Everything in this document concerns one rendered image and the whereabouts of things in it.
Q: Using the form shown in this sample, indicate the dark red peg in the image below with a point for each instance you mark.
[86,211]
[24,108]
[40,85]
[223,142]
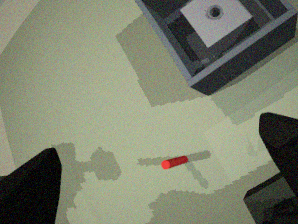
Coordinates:
[170,163]

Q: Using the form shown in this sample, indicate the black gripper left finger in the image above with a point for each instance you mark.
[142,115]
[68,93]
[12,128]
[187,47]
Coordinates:
[30,195]

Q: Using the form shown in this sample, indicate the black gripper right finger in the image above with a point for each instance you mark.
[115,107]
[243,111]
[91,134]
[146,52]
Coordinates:
[280,135]

